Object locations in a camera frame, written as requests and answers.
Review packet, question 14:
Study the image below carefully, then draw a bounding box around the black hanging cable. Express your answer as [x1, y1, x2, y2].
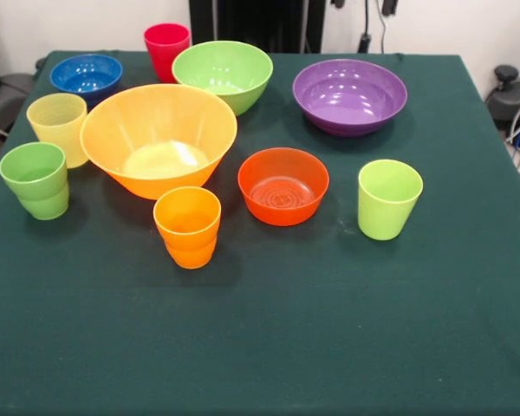
[357, 0, 389, 54]

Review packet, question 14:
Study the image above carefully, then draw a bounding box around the green bowl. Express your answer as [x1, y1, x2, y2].
[171, 40, 274, 117]

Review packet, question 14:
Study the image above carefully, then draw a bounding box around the blue bowl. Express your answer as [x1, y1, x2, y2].
[49, 53, 124, 108]

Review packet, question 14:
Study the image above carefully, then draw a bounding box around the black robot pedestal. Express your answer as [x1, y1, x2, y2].
[189, 0, 327, 55]

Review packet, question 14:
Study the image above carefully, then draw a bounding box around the red cup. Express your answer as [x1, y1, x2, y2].
[143, 23, 192, 84]

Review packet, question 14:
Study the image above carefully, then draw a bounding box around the dark green tablecloth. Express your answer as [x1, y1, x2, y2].
[0, 49, 520, 416]

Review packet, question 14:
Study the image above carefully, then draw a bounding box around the red-orange bowl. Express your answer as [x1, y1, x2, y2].
[237, 146, 330, 227]

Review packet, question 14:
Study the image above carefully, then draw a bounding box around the purple bowl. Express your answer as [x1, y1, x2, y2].
[292, 58, 408, 139]

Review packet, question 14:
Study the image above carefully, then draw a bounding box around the large orange bowl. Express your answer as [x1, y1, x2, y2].
[79, 83, 238, 201]

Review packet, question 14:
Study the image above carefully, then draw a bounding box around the orange stepped cup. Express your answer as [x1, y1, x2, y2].
[153, 185, 223, 270]

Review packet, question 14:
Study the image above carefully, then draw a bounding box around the yellow cup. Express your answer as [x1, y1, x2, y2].
[26, 92, 90, 169]

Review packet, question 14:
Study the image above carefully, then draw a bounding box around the lime green smooth cup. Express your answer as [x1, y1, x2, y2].
[357, 159, 424, 241]

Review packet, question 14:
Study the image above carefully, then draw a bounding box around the green stepped cup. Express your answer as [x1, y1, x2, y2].
[0, 141, 70, 221]

